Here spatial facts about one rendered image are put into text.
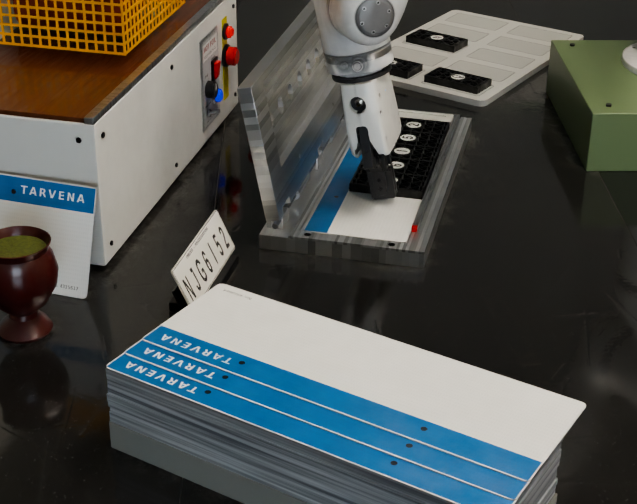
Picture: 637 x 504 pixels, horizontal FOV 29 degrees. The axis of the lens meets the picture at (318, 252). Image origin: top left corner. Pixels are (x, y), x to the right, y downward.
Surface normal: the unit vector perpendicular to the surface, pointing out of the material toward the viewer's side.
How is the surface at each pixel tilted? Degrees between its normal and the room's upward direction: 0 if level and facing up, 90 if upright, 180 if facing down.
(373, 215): 0
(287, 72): 78
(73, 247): 69
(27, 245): 0
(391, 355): 0
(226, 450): 90
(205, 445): 90
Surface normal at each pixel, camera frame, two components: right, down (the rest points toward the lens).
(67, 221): -0.28, 0.11
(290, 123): 0.95, -0.06
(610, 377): 0.01, -0.88
